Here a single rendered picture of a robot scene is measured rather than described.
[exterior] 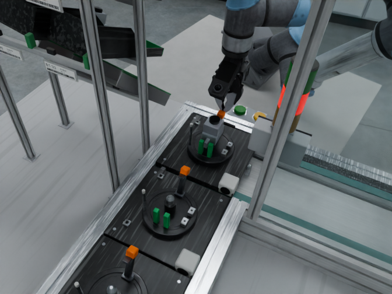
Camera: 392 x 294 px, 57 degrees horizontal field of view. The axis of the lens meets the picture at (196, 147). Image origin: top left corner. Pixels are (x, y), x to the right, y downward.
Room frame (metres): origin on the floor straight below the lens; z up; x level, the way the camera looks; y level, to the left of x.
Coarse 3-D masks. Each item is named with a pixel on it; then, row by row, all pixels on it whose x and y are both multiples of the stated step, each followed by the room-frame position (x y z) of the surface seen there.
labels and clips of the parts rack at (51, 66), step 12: (36, 0) 0.64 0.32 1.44; (48, 0) 0.63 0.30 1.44; (60, 0) 0.62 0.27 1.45; (24, 36) 0.67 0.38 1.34; (0, 48) 0.70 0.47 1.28; (12, 48) 0.69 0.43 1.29; (48, 48) 0.65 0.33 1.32; (84, 60) 0.61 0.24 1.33; (60, 72) 0.64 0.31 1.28; (72, 72) 0.62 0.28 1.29; (108, 84) 0.82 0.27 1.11; (132, 96) 0.78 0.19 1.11
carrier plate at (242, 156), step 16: (192, 128) 0.82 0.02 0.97; (224, 128) 0.83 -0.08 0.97; (176, 144) 0.74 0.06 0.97; (240, 144) 0.77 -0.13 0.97; (160, 160) 0.67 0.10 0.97; (176, 160) 0.68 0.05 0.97; (192, 160) 0.68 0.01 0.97; (240, 160) 0.70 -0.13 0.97; (192, 176) 0.63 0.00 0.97; (208, 176) 0.63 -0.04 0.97; (240, 176) 0.64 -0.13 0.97
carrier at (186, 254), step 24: (144, 192) 0.49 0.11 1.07; (168, 192) 0.55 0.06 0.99; (192, 192) 0.57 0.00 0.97; (216, 192) 0.58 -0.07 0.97; (120, 216) 0.48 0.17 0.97; (144, 216) 0.47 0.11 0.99; (168, 216) 0.45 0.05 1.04; (192, 216) 0.48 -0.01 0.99; (216, 216) 0.50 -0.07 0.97; (120, 240) 0.41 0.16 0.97; (144, 240) 0.42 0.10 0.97; (168, 240) 0.42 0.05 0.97; (192, 240) 0.43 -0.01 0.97; (168, 264) 0.36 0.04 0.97; (192, 264) 0.36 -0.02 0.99
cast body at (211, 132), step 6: (210, 120) 0.73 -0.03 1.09; (216, 120) 0.73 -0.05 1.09; (222, 120) 0.74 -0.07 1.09; (204, 126) 0.72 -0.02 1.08; (210, 126) 0.71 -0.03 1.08; (216, 126) 0.72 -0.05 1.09; (222, 126) 0.74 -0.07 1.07; (204, 132) 0.72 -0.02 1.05; (210, 132) 0.71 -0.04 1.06; (216, 132) 0.70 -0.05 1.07; (222, 132) 0.75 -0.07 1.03; (204, 138) 0.71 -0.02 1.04; (210, 138) 0.70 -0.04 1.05; (216, 138) 0.70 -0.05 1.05; (204, 144) 0.69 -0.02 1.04
